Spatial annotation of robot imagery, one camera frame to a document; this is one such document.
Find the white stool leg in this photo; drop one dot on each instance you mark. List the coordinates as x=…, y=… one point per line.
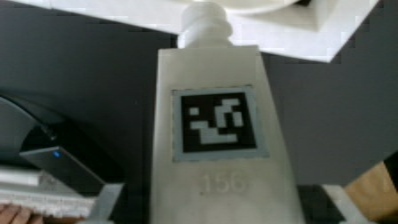
x=221, y=175

